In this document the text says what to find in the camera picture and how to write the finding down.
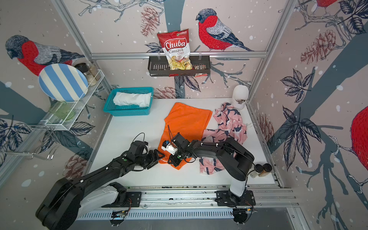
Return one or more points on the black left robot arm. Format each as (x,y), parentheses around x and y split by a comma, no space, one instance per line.
(64,202)

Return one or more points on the white shorts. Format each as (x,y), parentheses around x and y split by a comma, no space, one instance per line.
(125,99)

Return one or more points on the black lid shaker bottle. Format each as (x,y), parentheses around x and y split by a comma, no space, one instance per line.
(256,170)

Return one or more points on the red Chuba chips bag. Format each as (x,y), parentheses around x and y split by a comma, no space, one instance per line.
(176,47)

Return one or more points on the clear acrylic wall shelf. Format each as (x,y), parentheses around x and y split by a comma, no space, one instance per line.
(74,109)

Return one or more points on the teal plastic basket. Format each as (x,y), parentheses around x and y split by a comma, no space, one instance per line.
(128,110)

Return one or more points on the orange cloth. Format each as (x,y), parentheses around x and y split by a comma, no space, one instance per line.
(188,121)

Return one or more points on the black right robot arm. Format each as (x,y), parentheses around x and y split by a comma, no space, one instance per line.
(235,158)

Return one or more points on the pink patterned cloth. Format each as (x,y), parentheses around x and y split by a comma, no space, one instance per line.
(230,124)

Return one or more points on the blue white striped plate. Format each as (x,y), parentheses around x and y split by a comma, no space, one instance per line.
(63,82)

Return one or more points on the beige spice jar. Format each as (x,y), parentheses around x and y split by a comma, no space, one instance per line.
(92,74)

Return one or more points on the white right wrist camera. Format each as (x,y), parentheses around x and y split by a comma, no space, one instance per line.
(169,147)

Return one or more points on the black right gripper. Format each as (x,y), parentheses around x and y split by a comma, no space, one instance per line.
(171,161)

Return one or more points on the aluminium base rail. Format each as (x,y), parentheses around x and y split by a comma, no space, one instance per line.
(190,197)

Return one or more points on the white mannequin head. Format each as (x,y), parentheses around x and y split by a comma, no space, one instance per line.
(240,96)

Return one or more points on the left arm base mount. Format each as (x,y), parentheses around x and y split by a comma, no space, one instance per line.
(124,198)

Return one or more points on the dark lid spice jar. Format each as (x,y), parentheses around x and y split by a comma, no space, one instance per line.
(82,67)

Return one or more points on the green glass cup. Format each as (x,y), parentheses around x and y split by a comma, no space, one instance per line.
(62,110)

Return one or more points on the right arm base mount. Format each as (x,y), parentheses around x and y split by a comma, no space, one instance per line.
(228,199)

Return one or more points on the metal wire rack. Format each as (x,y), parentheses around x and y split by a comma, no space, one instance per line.
(31,141)

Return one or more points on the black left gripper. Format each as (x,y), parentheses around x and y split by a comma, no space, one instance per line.
(154,159)

